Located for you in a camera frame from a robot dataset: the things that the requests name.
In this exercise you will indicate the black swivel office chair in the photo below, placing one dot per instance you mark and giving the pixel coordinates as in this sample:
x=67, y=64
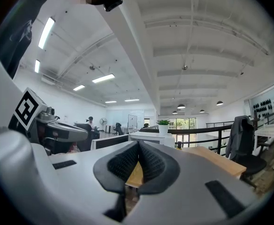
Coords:
x=118, y=128

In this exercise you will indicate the black bottle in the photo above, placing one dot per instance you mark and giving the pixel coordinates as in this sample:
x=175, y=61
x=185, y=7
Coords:
x=179, y=145

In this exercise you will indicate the black metal railing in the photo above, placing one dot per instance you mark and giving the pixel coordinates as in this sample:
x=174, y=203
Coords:
x=198, y=129

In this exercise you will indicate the white table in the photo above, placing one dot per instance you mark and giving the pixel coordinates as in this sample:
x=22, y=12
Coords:
x=270, y=131

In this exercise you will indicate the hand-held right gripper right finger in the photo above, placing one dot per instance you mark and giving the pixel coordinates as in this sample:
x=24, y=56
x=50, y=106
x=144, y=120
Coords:
x=186, y=191

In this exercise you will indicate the whiteboard on stand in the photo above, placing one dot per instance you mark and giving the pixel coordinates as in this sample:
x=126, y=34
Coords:
x=132, y=120

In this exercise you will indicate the standing fan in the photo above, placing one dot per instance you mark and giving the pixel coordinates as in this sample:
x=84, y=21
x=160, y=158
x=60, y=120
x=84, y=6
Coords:
x=103, y=121

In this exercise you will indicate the green plant in white pot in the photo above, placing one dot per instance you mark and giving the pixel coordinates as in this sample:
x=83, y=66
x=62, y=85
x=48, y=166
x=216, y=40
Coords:
x=163, y=126

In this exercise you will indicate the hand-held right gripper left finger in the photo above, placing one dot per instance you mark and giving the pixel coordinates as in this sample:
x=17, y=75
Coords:
x=80, y=179

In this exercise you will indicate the person's torso in dark shirt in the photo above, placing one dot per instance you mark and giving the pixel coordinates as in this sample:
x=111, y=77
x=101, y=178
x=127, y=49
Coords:
x=17, y=39

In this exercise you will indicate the ceiling light panel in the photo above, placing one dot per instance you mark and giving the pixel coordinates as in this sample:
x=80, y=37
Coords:
x=46, y=33
x=79, y=87
x=103, y=78
x=131, y=100
x=37, y=66
x=110, y=101

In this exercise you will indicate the black mesh office chair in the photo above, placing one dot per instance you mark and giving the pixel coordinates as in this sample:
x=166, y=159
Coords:
x=84, y=135

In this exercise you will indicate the wall display of black caps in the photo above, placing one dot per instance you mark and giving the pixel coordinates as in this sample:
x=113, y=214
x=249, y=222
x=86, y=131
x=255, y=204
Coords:
x=266, y=105

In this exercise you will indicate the office chair with grey jacket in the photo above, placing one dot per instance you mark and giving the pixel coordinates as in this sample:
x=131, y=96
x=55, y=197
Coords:
x=239, y=135

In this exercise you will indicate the black head-worn camera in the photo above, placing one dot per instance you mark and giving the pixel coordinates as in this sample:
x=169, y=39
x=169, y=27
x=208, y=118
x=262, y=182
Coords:
x=112, y=3

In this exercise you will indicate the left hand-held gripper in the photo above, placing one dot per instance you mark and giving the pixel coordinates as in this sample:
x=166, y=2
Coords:
x=29, y=108

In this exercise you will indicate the person's left hand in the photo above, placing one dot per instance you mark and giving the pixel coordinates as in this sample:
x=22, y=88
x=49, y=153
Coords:
x=72, y=148

